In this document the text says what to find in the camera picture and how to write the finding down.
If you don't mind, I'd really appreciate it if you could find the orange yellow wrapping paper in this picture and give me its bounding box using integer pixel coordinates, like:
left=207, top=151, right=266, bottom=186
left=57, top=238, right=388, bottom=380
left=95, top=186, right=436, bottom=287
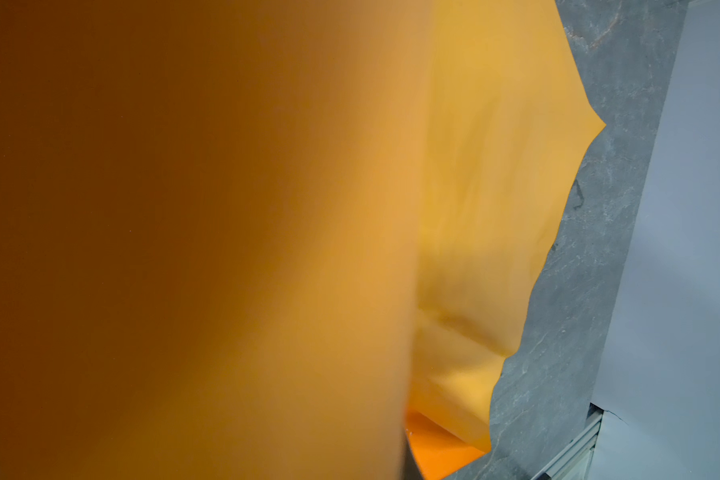
left=0, top=1, right=604, bottom=479

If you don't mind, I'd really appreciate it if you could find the aluminium mounting rail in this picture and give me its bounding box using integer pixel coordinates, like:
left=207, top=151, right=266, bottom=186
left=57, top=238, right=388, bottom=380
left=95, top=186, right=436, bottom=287
left=533, top=404, right=603, bottom=480

